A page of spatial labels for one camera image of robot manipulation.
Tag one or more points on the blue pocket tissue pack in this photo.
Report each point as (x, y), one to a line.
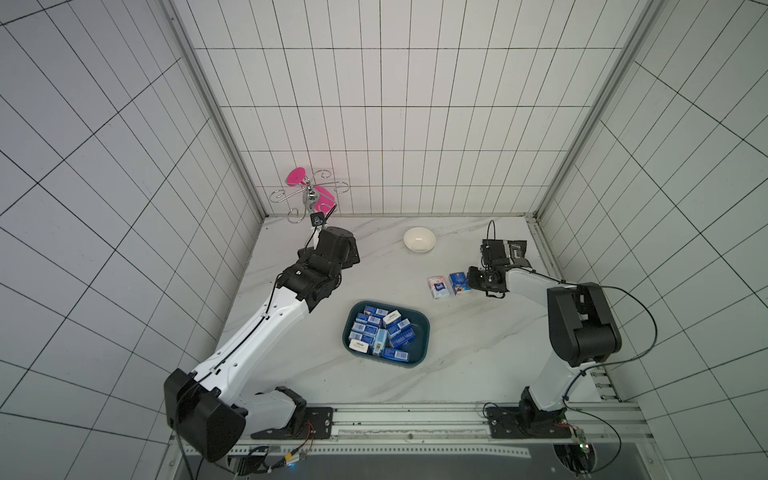
(459, 283)

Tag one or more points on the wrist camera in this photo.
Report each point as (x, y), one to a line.
(318, 219)
(494, 253)

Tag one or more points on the pink cup upper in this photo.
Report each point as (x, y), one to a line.
(296, 177)

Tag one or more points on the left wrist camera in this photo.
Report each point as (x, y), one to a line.
(318, 219)

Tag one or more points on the white tissue pack tray right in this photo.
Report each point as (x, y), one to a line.
(392, 317)

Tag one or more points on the white tissue pack in tray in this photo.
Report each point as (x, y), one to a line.
(359, 346)

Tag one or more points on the teal storage tray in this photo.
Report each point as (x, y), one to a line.
(410, 334)

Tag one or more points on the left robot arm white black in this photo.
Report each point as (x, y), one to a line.
(206, 407)

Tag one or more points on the white bowl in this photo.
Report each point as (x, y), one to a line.
(419, 240)

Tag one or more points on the pink cup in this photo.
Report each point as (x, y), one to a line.
(325, 201)
(296, 177)

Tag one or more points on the chrome cup holder stand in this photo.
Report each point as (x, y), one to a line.
(307, 196)

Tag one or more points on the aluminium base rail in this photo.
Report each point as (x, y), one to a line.
(450, 429)

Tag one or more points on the black snack bag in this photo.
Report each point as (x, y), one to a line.
(517, 253)

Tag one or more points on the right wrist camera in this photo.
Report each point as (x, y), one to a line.
(494, 253)

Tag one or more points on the blue tissue pack front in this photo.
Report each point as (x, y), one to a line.
(395, 355)

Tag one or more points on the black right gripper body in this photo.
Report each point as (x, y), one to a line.
(480, 278)

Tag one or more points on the pink cup lower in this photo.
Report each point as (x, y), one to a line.
(325, 201)

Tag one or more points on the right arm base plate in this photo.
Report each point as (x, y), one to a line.
(515, 423)

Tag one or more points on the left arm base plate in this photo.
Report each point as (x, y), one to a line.
(310, 422)

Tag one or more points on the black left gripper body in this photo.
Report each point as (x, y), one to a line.
(352, 258)

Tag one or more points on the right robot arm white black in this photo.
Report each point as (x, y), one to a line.
(582, 332)

